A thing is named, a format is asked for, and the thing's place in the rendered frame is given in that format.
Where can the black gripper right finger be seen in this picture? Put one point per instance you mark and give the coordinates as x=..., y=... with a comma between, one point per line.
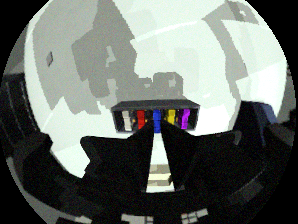
x=182, y=149

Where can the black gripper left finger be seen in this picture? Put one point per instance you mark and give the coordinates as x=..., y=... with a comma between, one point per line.
x=135, y=150

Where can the yellow fuse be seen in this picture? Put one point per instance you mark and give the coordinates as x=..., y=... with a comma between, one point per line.
x=169, y=115

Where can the red fuse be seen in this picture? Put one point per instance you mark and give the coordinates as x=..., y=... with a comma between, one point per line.
x=141, y=118

